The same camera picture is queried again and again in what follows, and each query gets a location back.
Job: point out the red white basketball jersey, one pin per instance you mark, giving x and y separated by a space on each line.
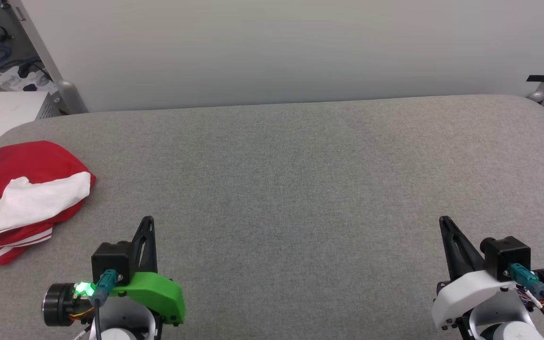
40 160

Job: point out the grey fabric sofa cushion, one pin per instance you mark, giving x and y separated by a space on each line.
276 189

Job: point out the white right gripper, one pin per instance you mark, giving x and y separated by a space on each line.
470 293

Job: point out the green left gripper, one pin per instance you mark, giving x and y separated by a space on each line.
154 293

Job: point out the black power plug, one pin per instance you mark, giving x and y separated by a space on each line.
23 70

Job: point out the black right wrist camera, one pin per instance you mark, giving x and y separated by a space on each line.
508 252

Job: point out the white power strip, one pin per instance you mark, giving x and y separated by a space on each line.
12 78

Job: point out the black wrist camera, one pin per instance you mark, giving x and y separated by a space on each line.
111 259
508 252

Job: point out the white cabinet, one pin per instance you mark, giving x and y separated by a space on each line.
12 111

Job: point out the black tape strip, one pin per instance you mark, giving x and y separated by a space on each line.
541 78

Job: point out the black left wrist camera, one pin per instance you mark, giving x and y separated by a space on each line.
111 259

